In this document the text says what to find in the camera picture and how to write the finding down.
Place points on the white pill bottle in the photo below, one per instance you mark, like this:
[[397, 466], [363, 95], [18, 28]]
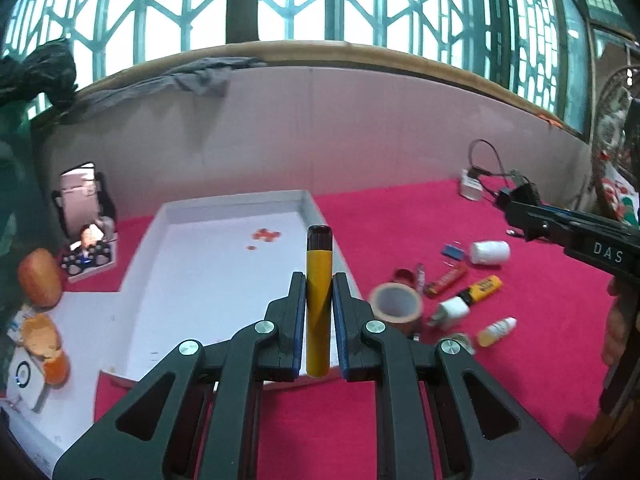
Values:
[[489, 252]]

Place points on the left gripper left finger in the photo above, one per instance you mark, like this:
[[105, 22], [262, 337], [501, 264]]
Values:
[[195, 415]]

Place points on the white power strip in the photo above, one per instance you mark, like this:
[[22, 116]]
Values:
[[470, 187]]

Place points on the black power adapter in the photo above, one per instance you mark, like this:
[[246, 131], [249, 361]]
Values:
[[518, 189]]

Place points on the white cardboard box tray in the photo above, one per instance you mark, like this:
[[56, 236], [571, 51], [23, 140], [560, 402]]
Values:
[[204, 269]]

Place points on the blue binder clip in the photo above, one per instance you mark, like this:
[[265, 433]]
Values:
[[453, 251]]

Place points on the yellow eye drop bottle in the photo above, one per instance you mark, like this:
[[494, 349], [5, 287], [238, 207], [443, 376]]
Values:
[[495, 332]]

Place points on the right hand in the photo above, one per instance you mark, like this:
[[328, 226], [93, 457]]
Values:
[[615, 335]]

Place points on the doll figure packet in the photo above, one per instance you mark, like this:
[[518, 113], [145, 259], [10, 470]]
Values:
[[87, 217]]

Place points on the grey cloth on ledge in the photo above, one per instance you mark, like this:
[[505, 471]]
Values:
[[203, 77]]

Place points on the yellow black marker tube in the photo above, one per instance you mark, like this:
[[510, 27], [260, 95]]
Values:
[[319, 260]]

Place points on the red lighter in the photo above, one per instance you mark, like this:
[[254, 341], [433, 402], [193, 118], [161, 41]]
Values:
[[451, 277]]

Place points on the white plug adapter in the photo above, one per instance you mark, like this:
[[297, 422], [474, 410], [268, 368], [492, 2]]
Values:
[[448, 314]]

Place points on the yellow black lighter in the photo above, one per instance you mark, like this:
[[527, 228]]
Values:
[[480, 290]]

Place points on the dark green bag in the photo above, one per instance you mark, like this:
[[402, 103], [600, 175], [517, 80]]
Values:
[[48, 71]]

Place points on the orange broken shell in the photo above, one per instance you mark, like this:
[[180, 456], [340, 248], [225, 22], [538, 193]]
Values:
[[41, 339]]

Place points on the brown packing tape roll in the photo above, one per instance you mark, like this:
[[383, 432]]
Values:
[[397, 305]]

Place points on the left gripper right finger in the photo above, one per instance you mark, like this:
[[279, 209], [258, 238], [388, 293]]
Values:
[[439, 414]]

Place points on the white round device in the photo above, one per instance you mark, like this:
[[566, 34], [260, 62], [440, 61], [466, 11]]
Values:
[[25, 383]]

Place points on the orange round object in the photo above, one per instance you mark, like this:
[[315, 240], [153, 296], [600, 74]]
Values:
[[40, 278]]

